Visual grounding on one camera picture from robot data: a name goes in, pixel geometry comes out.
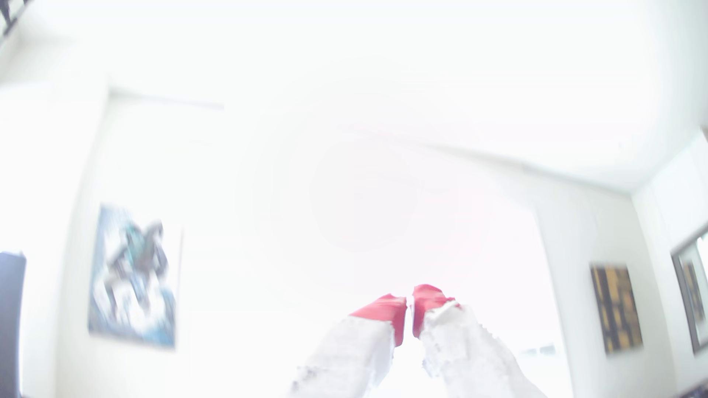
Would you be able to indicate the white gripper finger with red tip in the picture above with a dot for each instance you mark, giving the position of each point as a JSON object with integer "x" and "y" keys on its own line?
{"x": 470, "y": 354}
{"x": 354, "y": 354}

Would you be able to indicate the dark tall panel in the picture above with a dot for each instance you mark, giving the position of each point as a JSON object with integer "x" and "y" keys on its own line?
{"x": 10, "y": 326}

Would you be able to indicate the dark yellow wall painting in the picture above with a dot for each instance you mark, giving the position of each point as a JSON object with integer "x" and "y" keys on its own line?
{"x": 617, "y": 309}

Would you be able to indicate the framed wall mirror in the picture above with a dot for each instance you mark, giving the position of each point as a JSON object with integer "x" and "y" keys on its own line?
{"x": 691, "y": 287}

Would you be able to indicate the blue abstract wall painting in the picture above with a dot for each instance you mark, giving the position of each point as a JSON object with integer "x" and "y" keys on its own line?
{"x": 135, "y": 276}

